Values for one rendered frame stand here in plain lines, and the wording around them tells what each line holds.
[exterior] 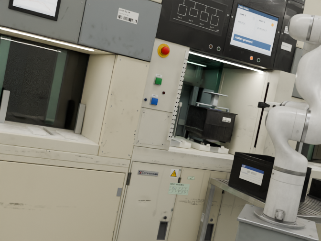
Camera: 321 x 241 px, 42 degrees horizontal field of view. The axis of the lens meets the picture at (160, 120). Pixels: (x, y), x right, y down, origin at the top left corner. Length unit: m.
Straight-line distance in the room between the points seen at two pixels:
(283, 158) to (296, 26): 0.51
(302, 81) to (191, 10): 0.75
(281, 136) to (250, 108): 0.98
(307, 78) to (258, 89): 0.91
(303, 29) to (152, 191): 1.05
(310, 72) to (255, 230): 0.61
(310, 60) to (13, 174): 1.29
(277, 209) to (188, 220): 0.79
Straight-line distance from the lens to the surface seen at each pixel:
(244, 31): 2.33
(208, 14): 2.21
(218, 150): 2.54
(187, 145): 2.42
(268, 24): 2.43
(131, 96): 2.01
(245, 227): 1.58
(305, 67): 1.67
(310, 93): 1.64
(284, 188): 1.61
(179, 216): 2.28
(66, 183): 1.98
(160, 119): 2.10
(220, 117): 2.51
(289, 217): 1.64
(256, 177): 2.06
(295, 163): 1.60
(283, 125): 1.60
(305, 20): 1.74
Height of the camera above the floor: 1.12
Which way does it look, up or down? 3 degrees down
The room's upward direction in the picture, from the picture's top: 11 degrees clockwise
